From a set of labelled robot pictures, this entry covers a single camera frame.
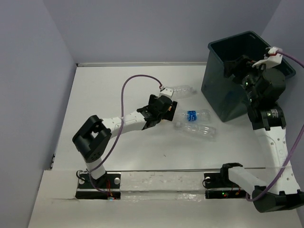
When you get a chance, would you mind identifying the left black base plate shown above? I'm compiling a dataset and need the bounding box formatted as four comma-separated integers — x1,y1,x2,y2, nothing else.
75,170,121,200

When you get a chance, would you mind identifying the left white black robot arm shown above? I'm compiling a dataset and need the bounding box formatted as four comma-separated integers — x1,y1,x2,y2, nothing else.
72,95,178,189

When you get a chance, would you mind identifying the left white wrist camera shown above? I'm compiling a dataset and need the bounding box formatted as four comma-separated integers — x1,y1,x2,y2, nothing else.
158,86,174,99

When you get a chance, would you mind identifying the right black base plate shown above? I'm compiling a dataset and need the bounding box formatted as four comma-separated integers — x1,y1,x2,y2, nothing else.
202,172,246,200

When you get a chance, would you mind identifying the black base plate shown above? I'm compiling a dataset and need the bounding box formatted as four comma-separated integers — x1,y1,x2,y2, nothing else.
202,172,246,200
75,170,121,200

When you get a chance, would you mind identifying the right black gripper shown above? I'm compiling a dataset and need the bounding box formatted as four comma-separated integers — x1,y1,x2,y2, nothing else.
224,54,272,103

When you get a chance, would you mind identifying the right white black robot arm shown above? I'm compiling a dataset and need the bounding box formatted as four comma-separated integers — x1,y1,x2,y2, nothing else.
218,55,304,213

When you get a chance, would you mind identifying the clear bottle white blue cap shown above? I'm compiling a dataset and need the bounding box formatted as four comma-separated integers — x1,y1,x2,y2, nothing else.
174,122,217,141

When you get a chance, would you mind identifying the clear bottle blue label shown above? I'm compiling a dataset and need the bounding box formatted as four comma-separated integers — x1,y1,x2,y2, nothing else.
174,109,211,123

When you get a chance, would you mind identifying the clear crushed bottle near bin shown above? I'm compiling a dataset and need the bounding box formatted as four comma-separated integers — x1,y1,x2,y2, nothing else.
173,85,197,99

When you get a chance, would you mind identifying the dark green plastic bin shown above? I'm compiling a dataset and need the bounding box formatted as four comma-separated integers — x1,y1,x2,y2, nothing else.
201,31,295,129

